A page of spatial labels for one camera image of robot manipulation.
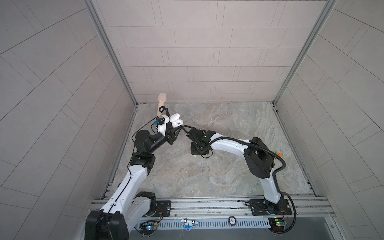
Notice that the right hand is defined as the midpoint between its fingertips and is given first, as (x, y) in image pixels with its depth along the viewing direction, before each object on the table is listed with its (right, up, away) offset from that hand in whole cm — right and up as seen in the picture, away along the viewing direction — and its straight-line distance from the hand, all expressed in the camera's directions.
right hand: (193, 153), depth 90 cm
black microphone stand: (-17, +25, +4) cm, 30 cm away
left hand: (-6, +18, -17) cm, 26 cm away
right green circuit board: (+39, -27, -22) cm, 53 cm away
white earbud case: (-8, +22, -20) cm, 30 cm away
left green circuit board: (-19, -26, -25) cm, 41 cm away
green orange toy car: (+51, 0, -3) cm, 51 cm away
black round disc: (+19, -26, -22) cm, 39 cm away
